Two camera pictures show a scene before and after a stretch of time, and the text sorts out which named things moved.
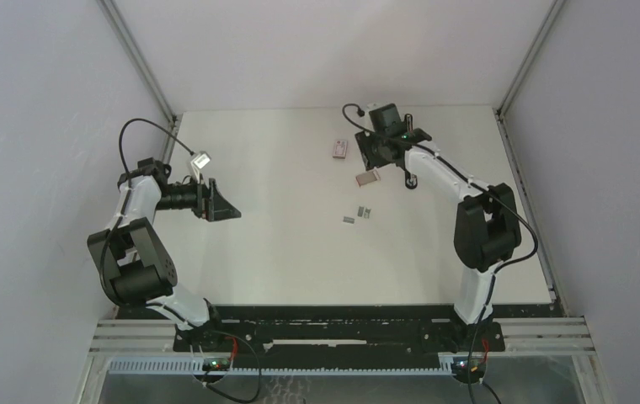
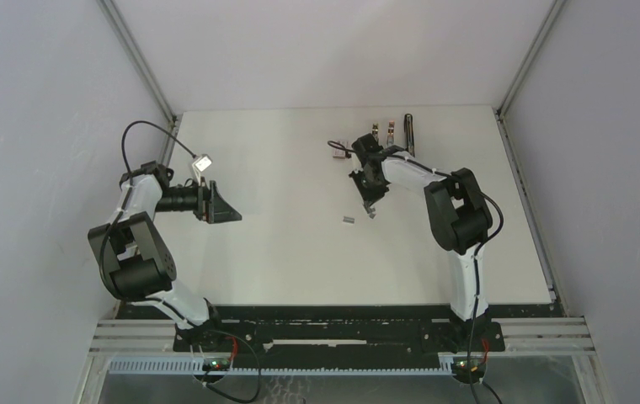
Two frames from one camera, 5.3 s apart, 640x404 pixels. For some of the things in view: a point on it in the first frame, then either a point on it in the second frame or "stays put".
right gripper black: x=364 y=140 -> x=370 y=198
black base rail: x=335 y=332 stays put
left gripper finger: x=222 y=209 stays put
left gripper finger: x=212 y=188 stays put
